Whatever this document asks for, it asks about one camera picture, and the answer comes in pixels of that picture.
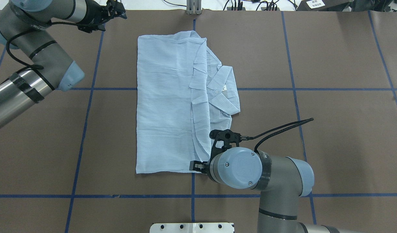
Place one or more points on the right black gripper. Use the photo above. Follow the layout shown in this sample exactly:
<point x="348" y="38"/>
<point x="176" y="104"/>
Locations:
<point x="197" y="165"/>

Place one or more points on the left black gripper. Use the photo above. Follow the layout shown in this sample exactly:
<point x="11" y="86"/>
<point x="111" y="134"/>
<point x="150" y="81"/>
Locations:
<point x="95" y="13"/>

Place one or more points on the light blue striped shirt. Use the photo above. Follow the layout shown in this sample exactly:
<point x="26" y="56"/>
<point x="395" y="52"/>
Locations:
<point x="183" y="93"/>

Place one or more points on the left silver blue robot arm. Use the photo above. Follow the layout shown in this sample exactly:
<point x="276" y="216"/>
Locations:
<point x="47" y="66"/>

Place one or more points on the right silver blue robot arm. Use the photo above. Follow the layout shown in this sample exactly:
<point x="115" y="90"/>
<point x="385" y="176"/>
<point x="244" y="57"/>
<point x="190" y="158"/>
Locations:
<point x="280" y="180"/>

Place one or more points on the aluminium frame post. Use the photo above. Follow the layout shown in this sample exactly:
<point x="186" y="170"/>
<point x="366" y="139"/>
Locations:
<point x="193" y="7"/>

